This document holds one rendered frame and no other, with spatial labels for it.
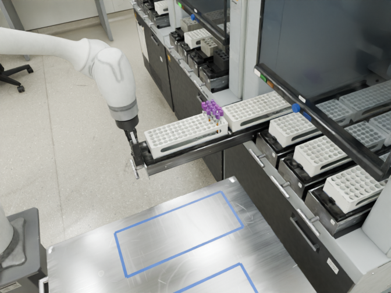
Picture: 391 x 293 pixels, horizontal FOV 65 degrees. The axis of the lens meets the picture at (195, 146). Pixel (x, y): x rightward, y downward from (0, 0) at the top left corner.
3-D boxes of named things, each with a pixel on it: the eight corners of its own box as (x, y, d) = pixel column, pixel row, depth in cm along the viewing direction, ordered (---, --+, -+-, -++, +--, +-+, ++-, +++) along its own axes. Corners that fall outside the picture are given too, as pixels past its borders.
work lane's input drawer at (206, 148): (285, 107, 139) (288, 90, 132) (305, 125, 129) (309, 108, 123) (128, 160, 121) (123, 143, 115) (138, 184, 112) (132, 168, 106)
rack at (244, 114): (283, 99, 132) (285, 87, 128) (298, 112, 125) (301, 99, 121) (221, 120, 125) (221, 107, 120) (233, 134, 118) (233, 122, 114)
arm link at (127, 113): (131, 88, 99) (135, 103, 103) (103, 95, 97) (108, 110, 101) (139, 102, 93) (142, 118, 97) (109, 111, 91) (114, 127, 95)
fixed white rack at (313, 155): (359, 133, 114) (365, 120, 110) (381, 150, 107) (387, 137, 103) (291, 159, 107) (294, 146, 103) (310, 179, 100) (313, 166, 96)
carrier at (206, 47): (213, 57, 158) (213, 46, 154) (210, 59, 158) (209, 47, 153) (204, 48, 166) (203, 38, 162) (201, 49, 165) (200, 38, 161)
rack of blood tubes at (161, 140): (216, 121, 124) (216, 109, 120) (228, 135, 118) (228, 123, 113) (146, 143, 117) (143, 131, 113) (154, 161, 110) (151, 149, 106)
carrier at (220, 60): (227, 71, 148) (227, 60, 144) (223, 72, 147) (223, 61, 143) (216, 60, 156) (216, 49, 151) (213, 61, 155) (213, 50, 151)
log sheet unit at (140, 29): (142, 52, 290) (134, 14, 265) (150, 65, 271) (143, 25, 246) (139, 53, 289) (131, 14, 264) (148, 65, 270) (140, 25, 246)
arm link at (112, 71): (144, 101, 93) (128, 81, 102) (134, 53, 82) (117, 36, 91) (110, 113, 90) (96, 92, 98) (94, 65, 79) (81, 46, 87)
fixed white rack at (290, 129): (331, 111, 124) (334, 98, 120) (349, 125, 118) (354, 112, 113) (267, 133, 117) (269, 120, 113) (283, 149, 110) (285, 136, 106)
